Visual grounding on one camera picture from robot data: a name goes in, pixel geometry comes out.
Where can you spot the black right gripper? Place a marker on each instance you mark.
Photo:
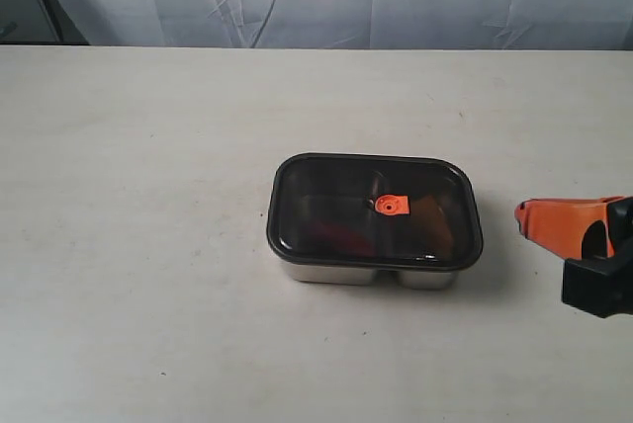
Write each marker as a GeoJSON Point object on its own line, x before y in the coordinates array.
{"type": "Point", "coordinates": [595, 238]}

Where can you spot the yellow toy cheese wedge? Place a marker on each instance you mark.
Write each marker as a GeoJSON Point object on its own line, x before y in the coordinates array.
{"type": "Point", "coordinates": [431, 224]}

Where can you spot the dark transparent lid orange seal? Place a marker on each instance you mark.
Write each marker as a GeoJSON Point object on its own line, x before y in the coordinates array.
{"type": "Point", "coordinates": [371, 194]}

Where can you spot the red toy sausage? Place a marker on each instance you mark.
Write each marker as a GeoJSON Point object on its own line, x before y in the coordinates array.
{"type": "Point", "coordinates": [335, 238]}

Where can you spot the steel two-compartment lunch box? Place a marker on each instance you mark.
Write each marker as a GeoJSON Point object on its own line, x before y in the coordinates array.
{"type": "Point", "coordinates": [354, 276]}

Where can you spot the dark cabinet at left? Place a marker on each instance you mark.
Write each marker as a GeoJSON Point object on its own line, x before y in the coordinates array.
{"type": "Point", "coordinates": [37, 22]}

